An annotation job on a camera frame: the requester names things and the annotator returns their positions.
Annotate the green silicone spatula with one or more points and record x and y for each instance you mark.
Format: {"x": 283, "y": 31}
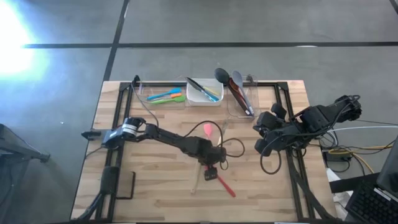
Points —
{"x": 178, "y": 99}

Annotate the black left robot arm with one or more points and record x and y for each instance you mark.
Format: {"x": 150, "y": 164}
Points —
{"x": 180, "y": 143}

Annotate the pink silicone spatula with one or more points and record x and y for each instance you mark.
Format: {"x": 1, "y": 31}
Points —
{"x": 207, "y": 129}

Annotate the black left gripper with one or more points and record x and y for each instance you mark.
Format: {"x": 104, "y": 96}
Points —
{"x": 214, "y": 155}

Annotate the black power box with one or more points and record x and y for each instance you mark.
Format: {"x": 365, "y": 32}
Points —
{"x": 337, "y": 155}

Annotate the black laptop computer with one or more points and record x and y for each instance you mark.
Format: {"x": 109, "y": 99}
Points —
{"x": 373, "y": 205}

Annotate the black plastic ladle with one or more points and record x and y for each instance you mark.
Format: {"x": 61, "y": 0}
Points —
{"x": 221, "y": 75}

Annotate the dark wooden spoon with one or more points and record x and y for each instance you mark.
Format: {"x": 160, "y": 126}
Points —
{"x": 239, "y": 98}

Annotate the wooden slotted spatula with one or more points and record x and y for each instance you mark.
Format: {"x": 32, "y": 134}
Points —
{"x": 196, "y": 183}

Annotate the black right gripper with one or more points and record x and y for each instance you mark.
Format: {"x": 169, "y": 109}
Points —
{"x": 283, "y": 133}

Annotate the red silicone spatula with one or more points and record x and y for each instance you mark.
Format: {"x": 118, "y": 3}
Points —
{"x": 228, "y": 189}

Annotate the black side stand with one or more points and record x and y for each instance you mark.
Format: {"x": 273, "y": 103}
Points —
{"x": 18, "y": 149}

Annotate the clear plastic bin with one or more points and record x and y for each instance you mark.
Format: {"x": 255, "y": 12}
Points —
{"x": 256, "y": 99}
{"x": 143, "y": 102}

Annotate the grey silicone spoon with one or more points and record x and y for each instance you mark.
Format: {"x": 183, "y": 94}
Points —
{"x": 237, "y": 77}

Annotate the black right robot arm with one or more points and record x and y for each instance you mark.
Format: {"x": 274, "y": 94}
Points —
{"x": 320, "y": 118}

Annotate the white plastic bin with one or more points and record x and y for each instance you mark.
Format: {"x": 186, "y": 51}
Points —
{"x": 191, "y": 99}

